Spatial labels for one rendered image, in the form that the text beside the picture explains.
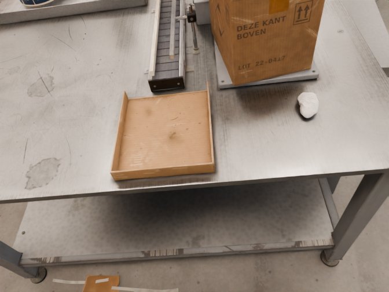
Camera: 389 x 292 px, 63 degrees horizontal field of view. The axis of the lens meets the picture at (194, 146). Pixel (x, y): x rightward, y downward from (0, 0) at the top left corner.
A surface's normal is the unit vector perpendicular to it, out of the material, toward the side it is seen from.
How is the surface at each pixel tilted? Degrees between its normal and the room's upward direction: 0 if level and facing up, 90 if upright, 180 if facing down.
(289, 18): 90
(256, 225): 1
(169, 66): 0
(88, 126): 0
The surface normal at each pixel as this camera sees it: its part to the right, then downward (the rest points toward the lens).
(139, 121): -0.12, -0.61
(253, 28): 0.18, 0.77
